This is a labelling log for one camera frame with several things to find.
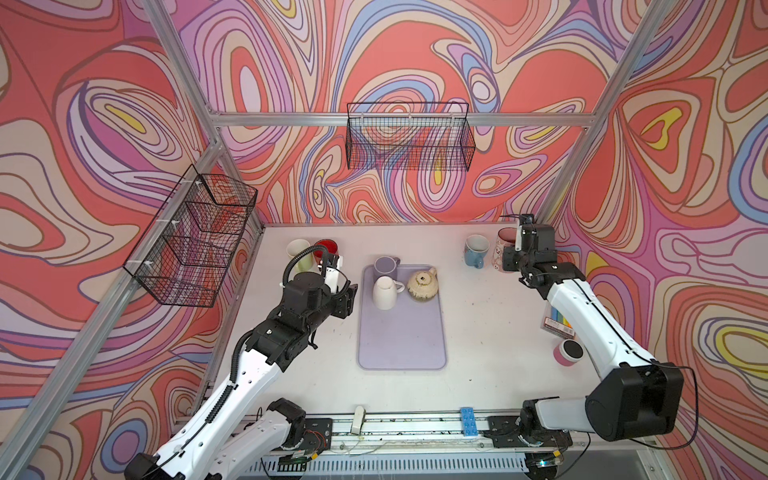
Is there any left black wire basket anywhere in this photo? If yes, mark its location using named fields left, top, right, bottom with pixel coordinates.
left=123, top=166, right=258, bottom=308

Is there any white mug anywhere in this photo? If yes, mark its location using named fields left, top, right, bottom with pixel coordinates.
left=372, top=276, right=405, bottom=311

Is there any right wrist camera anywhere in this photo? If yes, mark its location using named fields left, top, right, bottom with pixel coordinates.
left=514, top=213, right=536, bottom=250

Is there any lavender plastic tray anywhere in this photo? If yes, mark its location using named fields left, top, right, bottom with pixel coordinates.
left=357, top=265, right=447, bottom=371

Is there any blue toy brick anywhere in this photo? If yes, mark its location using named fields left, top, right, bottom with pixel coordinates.
left=459, top=407, right=479, bottom=438

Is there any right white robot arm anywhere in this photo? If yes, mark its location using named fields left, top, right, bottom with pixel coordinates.
left=502, top=214, right=685, bottom=442

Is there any light green mug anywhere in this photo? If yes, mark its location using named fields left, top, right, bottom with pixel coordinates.
left=286, top=239, right=315, bottom=274

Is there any lavender mug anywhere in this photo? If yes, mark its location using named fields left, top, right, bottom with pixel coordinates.
left=373, top=255, right=400, bottom=281

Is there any back black wire basket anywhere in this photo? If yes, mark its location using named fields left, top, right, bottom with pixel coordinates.
left=345, top=101, right=476, bottom=172

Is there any red mug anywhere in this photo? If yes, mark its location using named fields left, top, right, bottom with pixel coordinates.
left=313, top=239, right=338, bottom=263

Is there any box of coloured markers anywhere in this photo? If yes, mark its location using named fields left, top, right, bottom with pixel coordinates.
left=542, top=304, right=576, bottom=339

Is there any white clip on rail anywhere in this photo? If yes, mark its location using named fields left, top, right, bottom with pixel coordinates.
left=350, top=405, right=366, bottom=435

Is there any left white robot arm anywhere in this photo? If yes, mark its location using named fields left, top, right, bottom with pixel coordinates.
left=124, top=245, right=358, bottom=479

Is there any black wire basket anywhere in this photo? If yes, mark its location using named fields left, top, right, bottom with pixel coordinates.
left=345, top=101, right=476, bottom=172
left=123, top=166, right=258, bottom=308

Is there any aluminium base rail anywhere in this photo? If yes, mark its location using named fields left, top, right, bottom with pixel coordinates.
left=161, top=409, right=661, bottom=480

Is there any blue floral mug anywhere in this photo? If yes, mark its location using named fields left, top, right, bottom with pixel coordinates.
left=464, top=234, right=490, bottom=269

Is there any pink cartoon mug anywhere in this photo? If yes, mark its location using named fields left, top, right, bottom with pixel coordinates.
left=493, top=227, right=517, bottom=272

